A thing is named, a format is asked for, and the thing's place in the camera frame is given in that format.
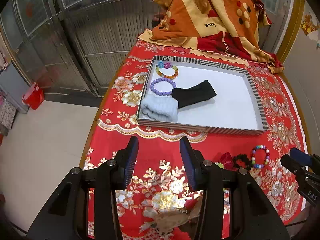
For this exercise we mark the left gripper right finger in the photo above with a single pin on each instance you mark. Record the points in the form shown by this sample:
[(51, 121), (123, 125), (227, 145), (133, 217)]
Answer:
[(203, 175)]

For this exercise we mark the metal glass door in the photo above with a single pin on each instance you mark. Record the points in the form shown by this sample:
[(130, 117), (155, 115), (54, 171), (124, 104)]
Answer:
[(73, 46)]

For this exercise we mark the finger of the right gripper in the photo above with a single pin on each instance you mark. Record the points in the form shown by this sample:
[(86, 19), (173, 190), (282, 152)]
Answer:
[(305, 168)]

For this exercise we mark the red floral table cloth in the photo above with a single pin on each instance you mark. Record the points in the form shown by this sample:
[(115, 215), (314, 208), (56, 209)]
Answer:
[(159, 183)]

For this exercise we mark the leopard print bow scrunchie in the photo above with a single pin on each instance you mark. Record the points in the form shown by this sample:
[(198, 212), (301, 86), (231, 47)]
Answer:
[(186, 221)]

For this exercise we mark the orange red folded blanket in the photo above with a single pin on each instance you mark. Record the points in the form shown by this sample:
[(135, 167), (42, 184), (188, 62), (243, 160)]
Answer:
[(229, 27)]

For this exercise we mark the light blue fuzzy headband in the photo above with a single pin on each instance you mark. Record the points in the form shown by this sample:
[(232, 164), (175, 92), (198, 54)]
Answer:
[(160, 108)]

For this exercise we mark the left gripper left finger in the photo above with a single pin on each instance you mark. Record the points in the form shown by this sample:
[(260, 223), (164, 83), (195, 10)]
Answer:
[(114, 174)]

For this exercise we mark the black scrunchie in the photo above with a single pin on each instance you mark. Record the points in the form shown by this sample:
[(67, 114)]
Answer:
[(242, 161)]

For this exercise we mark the black headband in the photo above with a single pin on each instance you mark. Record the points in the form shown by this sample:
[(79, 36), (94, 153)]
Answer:
[(190, 96)]

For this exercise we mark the red velvet bow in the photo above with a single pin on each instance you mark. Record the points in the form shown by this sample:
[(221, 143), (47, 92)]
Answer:
[(224, 160)]

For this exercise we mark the striped white tray box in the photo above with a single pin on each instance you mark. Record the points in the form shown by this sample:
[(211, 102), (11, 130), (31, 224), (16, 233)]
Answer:
[(236, 109)]

